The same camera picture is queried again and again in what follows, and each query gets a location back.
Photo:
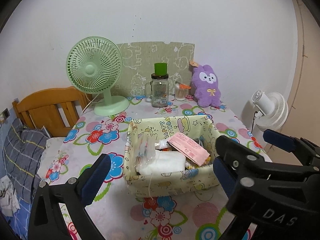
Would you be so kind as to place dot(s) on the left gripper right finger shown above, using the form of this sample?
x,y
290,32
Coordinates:
x,y
225,177

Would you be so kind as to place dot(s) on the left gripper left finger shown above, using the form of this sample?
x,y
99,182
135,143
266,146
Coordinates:
x,y
46,220

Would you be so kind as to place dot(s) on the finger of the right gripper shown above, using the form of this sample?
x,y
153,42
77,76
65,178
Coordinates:
x,y
303,149
233,155

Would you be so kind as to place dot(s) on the yellow cartoon tissue pack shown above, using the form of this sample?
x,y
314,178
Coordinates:
x,y
189,165

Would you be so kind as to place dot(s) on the pink tissue packet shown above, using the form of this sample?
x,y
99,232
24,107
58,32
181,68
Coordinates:
x,y
188,147

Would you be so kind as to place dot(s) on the white plastic tissue pack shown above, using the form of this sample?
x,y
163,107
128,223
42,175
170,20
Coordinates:
x,y
165,162

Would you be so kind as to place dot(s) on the clear plastic bag packet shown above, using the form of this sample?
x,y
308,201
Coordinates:
x,y
145,152

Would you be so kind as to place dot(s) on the white crumpled cloth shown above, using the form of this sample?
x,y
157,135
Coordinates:
x,y
9,201

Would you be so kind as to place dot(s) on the white standing fan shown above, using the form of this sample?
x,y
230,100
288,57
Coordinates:
x,y
273,108

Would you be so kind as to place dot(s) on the cartoon print fabric storage box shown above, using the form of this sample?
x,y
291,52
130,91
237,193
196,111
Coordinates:
x,y
200,128

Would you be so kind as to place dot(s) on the floral tablecloth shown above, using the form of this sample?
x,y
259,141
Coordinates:
x,y
187,204

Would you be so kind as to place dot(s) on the grey plaid pillow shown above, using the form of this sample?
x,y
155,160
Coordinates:
x,y
22,152

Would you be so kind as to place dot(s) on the purple plush bunny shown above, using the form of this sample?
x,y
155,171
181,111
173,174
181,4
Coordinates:
x,y
206,85

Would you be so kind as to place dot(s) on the toothpick jar orange lid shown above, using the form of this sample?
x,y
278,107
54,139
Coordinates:
x,y
181,91

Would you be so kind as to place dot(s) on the glass mason jar mug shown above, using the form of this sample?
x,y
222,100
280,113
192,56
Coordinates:
x,y
157,90

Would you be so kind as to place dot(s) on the wooden chair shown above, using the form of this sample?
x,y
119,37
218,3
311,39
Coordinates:
x,y
52,108

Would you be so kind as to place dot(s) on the green plastic cup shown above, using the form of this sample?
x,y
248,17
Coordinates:
x,y
160,69

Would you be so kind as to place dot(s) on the green desk fan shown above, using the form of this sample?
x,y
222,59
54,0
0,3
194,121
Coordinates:
x,y
94,66

